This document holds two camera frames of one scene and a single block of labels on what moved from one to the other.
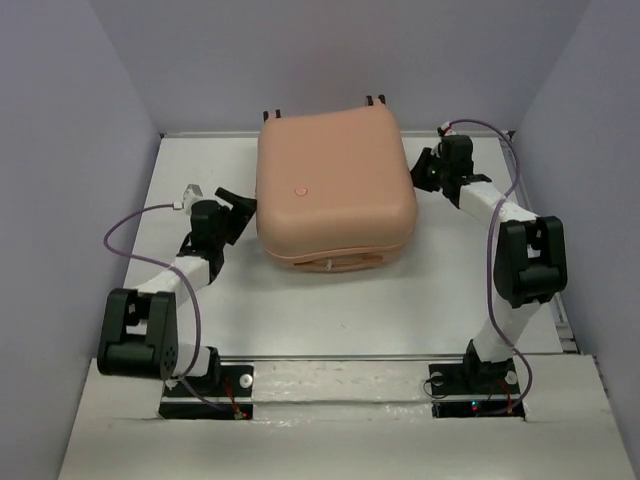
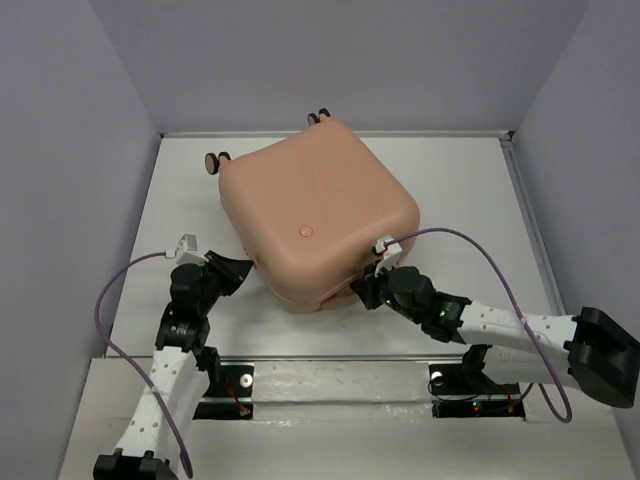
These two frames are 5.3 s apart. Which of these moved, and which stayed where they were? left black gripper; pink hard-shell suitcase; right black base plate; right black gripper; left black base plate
Moved: right black gripper; pink hard-shell suitcase; left black gripper
Stayed: left black base plate; right black base plate
